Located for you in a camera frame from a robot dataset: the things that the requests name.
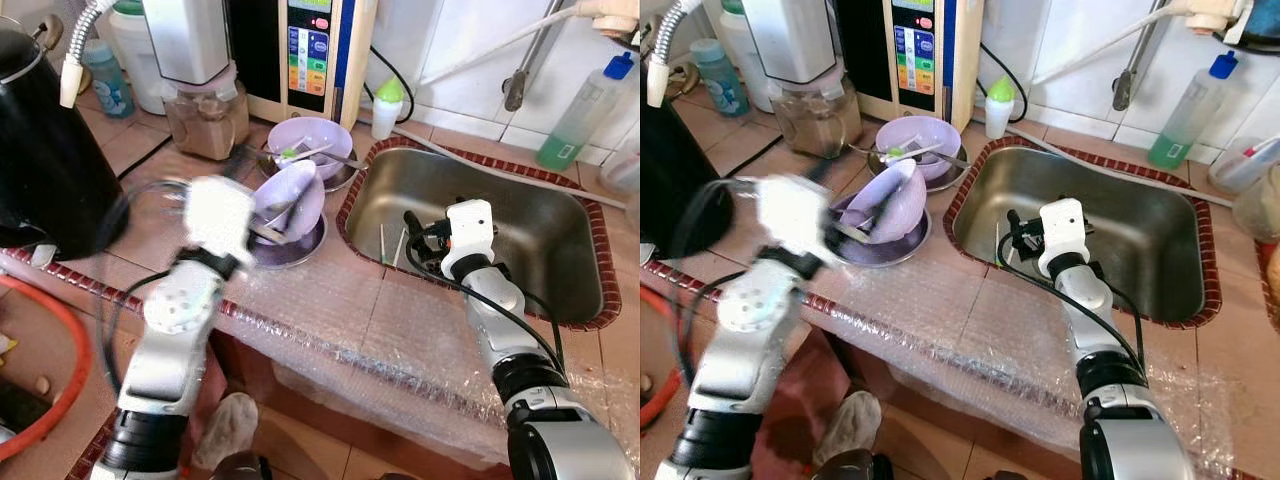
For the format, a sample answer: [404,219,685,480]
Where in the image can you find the purple plastic bowl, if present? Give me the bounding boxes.
[266,117,354,182]
[838,159,930,247]
[875,116,964,182]
[250,160,328,247]

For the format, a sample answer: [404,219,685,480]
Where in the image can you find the glass jar with brown powder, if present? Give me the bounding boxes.
[165,75,252,162]
[772,75,864,160]

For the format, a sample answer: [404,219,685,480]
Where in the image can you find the thin white counter pipe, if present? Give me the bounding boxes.
[1009,124,1235,210]

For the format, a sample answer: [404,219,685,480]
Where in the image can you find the clear bubble wrap sheet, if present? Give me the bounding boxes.
[213,255,641,473]
[813,255,1233,473]

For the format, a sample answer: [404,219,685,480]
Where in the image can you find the stainless steel sink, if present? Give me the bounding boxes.
[343,146,603,327]
[948,143,1215,324]

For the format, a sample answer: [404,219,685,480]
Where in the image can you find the small white bottle green cap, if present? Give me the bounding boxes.
[370,78,407,142]
[983,76,1018,140]

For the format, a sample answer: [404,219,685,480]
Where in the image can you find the beige black water ioniser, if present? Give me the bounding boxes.
[228,0,380,127]
[835,0,987,130]

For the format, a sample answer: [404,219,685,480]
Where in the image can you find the white jug green lid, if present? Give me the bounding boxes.
[105,0,172,117]
[717,0,777,112]

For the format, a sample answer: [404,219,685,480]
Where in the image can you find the teal plastic bottle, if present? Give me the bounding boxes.
[690,37,750,117]
[82,39,137,120]

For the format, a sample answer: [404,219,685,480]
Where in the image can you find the black kettle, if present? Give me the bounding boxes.
[640,97,737,260]
[0,26,132,262]

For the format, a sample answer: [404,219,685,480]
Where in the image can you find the green liquid bottle blue cap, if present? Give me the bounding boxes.
[535,52,637,172]
[1146,51,1242,170]

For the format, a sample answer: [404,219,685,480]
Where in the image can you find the orange plastic basin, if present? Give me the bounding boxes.
[640,284,687,427]
[0,274,94,462]

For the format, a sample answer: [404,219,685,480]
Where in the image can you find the white crumpled plastic bag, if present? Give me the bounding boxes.
[814,389,884,470]
[193,391,262,472]

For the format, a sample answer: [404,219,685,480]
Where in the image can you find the white tap spout pipe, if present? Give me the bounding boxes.
[418,0,641,88]
[1028,0,1253,88]

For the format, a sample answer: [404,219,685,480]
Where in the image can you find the white squeeze tube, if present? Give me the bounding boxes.
[1207,134,1280,195]

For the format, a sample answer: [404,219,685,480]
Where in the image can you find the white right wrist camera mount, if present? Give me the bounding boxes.
[440,199,499,282]
[1037,197,1094,280]

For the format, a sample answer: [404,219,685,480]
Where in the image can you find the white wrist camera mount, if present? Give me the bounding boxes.
[184,177,257,264]
[754,174,834,264]
[1037,197,1094,280]
[440,199,499,282]

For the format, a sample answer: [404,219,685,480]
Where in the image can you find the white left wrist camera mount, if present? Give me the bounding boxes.
[184,177,257,264]
[754,174,834,264]

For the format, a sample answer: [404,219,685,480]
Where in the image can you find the black ioniser power cable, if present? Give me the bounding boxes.
[367,44,417,127]
[977,41,1027,124]

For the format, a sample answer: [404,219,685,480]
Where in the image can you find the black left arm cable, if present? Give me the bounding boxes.
[94,180,197,397]
[664,180,763,392]

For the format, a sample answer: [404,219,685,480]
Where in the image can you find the steel wall faucet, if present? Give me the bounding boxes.
[502,18,563,112]
[1111,18,1168,112]

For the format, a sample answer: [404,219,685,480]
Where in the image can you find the flexible metal hose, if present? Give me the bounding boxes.
[644,0,707,110]
[57,0,117,110]

